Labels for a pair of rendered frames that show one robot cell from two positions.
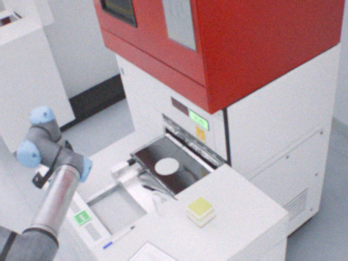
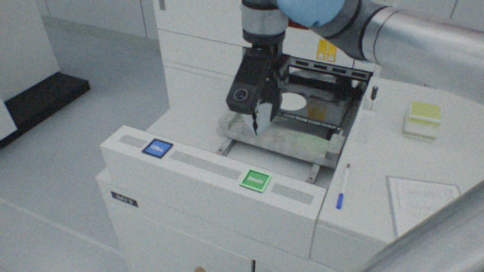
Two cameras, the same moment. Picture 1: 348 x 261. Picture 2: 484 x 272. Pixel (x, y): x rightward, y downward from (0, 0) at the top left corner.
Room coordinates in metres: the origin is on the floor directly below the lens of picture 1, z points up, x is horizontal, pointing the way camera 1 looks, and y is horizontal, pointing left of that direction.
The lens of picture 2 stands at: (0.61, 0.75, 1.55)
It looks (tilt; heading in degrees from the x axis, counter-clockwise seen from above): 40 degrees down; 323
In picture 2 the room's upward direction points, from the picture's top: straight up
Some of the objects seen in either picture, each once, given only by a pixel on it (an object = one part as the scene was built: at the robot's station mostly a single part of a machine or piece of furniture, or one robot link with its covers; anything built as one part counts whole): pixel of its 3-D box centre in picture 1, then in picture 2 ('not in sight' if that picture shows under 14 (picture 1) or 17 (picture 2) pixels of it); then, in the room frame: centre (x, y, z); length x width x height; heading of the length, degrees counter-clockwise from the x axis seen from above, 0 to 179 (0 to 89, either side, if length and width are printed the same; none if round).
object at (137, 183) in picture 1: (140, 192); (277, 139); (1.21, 0.17, 0.87); 0.36 x 0.08 x 0.03; 28
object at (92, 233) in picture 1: (74, 211); (207, 186); (1.16, 0.44, 0.89); 0.55 x 0.09 x 0.14; 28
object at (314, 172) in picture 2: not in sight; (323, 153); (1.11, 0.08, 0.84); 0.50 x 0.02 x 0.03; 118
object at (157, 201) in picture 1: (160, 198); (368, 115); (1.01, 0.07, 1.03); 0.06 x 0.04 x 0.13; 118
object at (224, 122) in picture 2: (119, 168); (229, 118); (1.35, 0.24, 0.89); 0.08 x 0.03 x 0.03; 118
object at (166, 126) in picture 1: (192, 149); (299, 80); (1.39, -0.08, 0.89); 0.44 x 0.02 x 0.10; 28
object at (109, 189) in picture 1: (131, 177); (240, 129); (1.35, 0.20, 0.84); 0.50 x 0.02 x 0.03; 118
